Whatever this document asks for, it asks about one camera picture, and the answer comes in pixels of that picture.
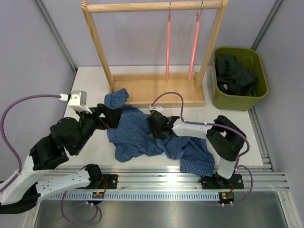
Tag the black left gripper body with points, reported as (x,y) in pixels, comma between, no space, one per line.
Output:
(100,123)

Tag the blue checkered shirt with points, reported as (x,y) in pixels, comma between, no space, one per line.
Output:
(132,138)

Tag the pink hanger of blue shirt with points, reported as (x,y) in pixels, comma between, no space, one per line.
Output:
(168,45)

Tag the black pinstriped shirt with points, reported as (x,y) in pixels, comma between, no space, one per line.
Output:
(232,77)

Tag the pink hanger of black shirt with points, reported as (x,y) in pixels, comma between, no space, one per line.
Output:
(195,41)

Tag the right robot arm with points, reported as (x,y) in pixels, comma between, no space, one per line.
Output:
(227,140)

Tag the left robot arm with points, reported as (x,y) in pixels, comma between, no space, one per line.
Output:
(67,137)

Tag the wooden clothes rack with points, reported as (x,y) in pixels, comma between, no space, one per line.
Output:
(144,87)

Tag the green plastic basket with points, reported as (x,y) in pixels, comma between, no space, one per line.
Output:
(252,62)

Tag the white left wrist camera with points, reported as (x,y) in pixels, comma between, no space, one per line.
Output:
(77,101)

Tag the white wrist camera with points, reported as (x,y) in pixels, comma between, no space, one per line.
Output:
(155,108)
(77,101)

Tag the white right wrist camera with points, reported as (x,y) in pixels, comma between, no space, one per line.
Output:
(155,108)

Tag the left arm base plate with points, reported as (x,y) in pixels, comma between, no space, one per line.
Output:
(109,180)

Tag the slotted grey cable duct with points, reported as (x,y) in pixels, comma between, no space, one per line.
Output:
(137,196)

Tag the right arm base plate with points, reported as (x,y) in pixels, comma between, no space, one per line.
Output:
(216,182)

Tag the aluminium mounting rail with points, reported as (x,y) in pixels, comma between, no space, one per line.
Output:
(171,179)

